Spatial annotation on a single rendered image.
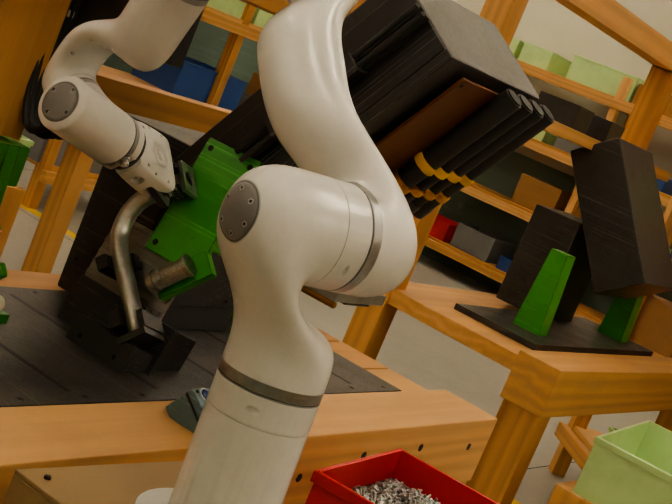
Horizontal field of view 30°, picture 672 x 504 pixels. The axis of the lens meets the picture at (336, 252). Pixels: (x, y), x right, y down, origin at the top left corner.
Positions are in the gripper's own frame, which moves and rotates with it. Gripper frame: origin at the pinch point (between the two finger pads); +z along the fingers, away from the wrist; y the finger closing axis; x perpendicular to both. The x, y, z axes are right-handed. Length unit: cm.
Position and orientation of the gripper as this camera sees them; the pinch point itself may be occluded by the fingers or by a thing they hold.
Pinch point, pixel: (174, 182)
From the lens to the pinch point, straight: 204.5
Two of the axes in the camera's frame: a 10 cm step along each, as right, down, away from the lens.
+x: -9.0, 3.3, 2.9
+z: 4.0, 3.1, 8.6
